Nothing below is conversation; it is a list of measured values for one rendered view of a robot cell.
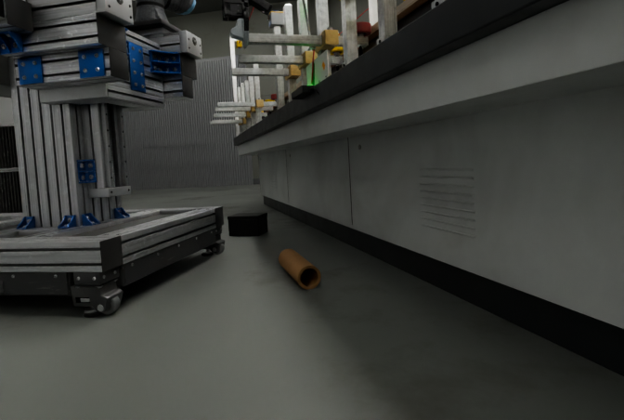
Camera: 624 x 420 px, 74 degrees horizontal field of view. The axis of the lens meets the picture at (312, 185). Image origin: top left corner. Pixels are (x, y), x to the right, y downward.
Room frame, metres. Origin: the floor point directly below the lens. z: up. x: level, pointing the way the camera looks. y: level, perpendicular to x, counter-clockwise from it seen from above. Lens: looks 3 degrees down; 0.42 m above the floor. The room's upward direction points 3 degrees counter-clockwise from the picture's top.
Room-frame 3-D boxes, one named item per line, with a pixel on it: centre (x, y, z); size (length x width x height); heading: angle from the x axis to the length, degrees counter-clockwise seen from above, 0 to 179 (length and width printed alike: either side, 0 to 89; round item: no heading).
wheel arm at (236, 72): (1.97, 0.12, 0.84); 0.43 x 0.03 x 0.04; 106
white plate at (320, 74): (1.57, -0.04, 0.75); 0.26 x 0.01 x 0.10; 16
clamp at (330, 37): (1.53, -0.08, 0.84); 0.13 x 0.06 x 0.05; 16
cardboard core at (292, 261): (1.50, 0.07, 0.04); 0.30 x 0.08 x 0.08; 16
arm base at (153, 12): (1.87, 0.66, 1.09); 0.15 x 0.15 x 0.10
